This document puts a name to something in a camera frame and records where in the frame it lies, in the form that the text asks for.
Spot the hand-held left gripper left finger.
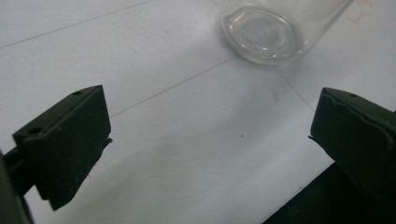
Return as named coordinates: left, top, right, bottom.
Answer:
left=12, top=85, right=113, bottom=212

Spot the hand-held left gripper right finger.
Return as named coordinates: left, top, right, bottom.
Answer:
left=308, top=87, right=396, bottom=203

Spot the clear glass jar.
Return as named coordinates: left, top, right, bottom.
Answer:
left=214, top=0, right=356, bottom=66

